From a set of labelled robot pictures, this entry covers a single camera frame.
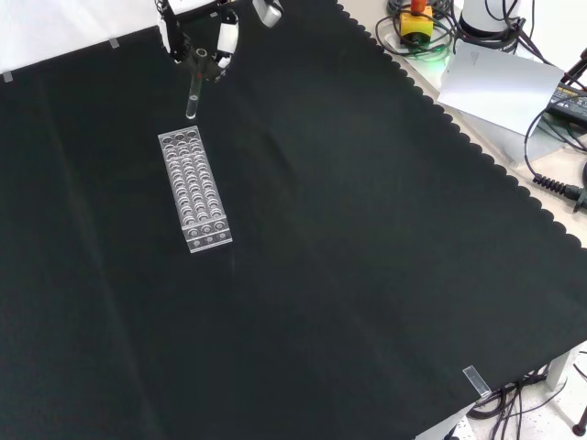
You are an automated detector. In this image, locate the clear tape strip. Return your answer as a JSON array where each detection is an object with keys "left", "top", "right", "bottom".
[{"left": 461, "top": 364, "right": 493, "bottom": 398}]

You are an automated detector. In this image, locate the clear plastic test tube rack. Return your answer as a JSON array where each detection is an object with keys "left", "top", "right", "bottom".
[{"left": 157, "top": 125, "right": 234, "bottom": 255}]

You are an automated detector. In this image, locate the black power adapter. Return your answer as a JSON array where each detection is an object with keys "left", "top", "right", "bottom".
[{"left": 544, "top": 84, "right": 587, "bottom": 125}]

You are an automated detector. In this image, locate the black looped cable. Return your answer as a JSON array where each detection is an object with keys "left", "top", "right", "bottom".
[{"left": 374, "top": 0, "right": 460, "bottom": 61}]

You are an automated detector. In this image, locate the black ribbed cable plug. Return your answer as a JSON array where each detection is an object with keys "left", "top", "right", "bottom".
[{"left": 531, "top": 175, "right": 587, "bottom": 212}]

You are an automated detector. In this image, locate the black tripod leg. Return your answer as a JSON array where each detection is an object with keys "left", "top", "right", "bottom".
[
  {"left": 559, "top": 45, "right": 587, "bottom": 89},
  {"left": 567, "top": 350, "right": 587, "bottom": 436}
]

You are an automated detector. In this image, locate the yellow stop button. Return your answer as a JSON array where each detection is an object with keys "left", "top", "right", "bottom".
[{"left": 398, "top": 0, "right": 435, "bottom": 47}]

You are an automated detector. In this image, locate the black bench cloth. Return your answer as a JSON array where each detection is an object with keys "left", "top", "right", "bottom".
[{"left": 0, "top": 0, "right": 587, "bottom": 440}]

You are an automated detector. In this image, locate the pale grey board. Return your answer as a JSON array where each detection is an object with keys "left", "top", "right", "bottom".
[{"left": 436, "top": 41, "right": 565, "bottom": 138}]

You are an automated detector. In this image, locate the black cable bundle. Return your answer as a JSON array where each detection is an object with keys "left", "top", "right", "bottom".
[{"left": 451, "top": 364, "right": 574, "bottom": 440}]

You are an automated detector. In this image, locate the black adapter cable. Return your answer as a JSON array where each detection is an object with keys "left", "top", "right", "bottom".
[{"left": 524, "top": 108, "right": 587, "bottom": 184}]

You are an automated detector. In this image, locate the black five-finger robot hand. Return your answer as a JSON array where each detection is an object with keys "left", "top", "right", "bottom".
[{"left": 154, "top": 0, "right": 241, "bottom": 84}]

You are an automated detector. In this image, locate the clear glass test tube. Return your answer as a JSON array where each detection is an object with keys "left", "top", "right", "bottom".
[{"left": 184, "top": 47, "right": 208, "bottom": 120}]

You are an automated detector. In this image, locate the grey table leg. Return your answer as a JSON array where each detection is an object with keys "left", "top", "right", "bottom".
[{"left": 544, "top": 348, "right": 573, "bottom": 391}]

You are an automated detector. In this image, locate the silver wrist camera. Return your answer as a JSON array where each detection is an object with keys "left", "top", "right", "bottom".
[{"left": 251, "top": 0, "right": 283, "bottom": 28}]

